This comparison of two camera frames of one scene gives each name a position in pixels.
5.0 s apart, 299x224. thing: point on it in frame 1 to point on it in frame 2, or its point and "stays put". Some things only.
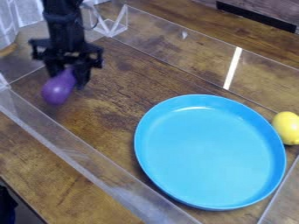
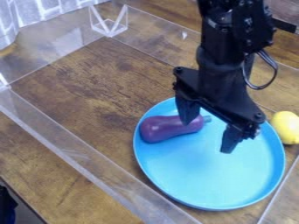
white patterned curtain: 22,12 stays put
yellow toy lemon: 285,125 stays put
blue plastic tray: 209,150 stays put
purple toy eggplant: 58,87 to 160,127
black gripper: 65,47 to 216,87
